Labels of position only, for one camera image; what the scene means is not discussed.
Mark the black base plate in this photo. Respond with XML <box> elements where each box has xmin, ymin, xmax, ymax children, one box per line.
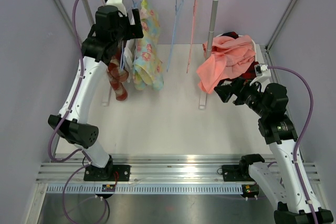
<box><xmin>217</xmin><ymin>165</ymin><xmax>255</xmax><ymax>183</ymax></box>
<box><xmin>83</xmin><ymin>165</ymin><xmax>131</xmax><ymax>182</ymax></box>

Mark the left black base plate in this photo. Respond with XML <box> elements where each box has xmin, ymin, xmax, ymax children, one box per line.
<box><xmin>83</xmin><ymin>165</ymin><xmax>131</xmax><ymax>182</ymax></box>

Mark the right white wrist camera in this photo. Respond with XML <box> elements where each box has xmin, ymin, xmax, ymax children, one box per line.
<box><xmin>250</xmin><ymin>63</ymin><xmax>271</xmax><ymax>86</ymax></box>

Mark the white slotted cable duct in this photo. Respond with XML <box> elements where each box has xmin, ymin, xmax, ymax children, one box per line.
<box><xmin>47</xmin><ymin>184</ymin><xmax>243</xmax><ymax>195</ymax></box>

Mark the aluminium mounting rail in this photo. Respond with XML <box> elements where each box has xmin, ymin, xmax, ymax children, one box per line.
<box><xmin>36</xmin><ymin>154</ymin><xmax>321</xmax><ymax>184</ymax></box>

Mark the brown plaid garment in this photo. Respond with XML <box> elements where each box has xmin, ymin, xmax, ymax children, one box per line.
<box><xmin>107</xmin><ymin>56</ymin><xmax>129</xmax><ymax>101</ymax></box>

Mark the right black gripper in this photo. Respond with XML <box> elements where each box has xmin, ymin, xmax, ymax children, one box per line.
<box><xmin>215</xmin><ymin>77</ymin><xmax>269</xmax><ymax>118</ymax></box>

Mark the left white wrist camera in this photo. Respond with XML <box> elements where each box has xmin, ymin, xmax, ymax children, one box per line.
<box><xmin>102</xmin><ymin>0</ymin><xmax>127</xmax><ymax>16</ymax></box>

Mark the white garment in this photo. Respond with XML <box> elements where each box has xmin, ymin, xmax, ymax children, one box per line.
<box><xmin>123</xmin><ymin>39</ymin><xmax>136</xmax><ymax>73</ymax></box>

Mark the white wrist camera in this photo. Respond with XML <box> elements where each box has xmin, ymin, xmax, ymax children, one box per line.
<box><xmin>102</xmin><ymin>0</ymin><xmax>127</xmax><ymax>16</ymax></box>
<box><xmin>250</xmin><ymin>63</ymin><xmax>271</xmax><ymax>86</ymax></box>

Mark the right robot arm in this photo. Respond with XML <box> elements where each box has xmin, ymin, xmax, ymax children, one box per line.
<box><xmin>214</xmin><ymin>78</ymin><xmax>334</xmax><ymax>223</ymax></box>

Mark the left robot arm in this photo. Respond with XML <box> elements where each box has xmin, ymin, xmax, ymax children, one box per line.
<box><xmin>48</xmin><ymin>5</ymin><xmax>143</xmax><ymax>180</ymax></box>

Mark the red plaid skirt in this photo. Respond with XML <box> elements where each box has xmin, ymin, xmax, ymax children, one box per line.
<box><xmin>220</xmin><ymin>31</ymin><xmax>259</xmax><ymax>80</ymax></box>

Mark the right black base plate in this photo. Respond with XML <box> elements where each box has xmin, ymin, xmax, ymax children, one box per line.
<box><xmin>217</xmin><ymin>165</ymin><xmax>255</xmax><ymax>183</ymax></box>

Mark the floral pastel garment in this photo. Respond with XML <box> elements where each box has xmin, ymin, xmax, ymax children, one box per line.
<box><xmin>132</xmin><ymin>0</ymin><xmax>164</xmax><ymax>91</ymax></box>

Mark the salmon pink skirt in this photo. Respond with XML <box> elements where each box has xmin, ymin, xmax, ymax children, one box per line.
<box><xmin>196</xmin><ymin>35</ymin><xmax>256</xmax><ymax>94</ymax></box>

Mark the white plastic basket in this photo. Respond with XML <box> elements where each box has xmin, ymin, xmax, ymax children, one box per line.
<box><xmin>216</xmin><ymin>31</ymin><xmax>265</xmax><ymax>63</ymax></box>

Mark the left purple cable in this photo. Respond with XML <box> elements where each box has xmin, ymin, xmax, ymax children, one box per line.
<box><xmin>48</xmin><ymin>0</ymin><xmax>108</xmax><ymax>222</ymax></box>

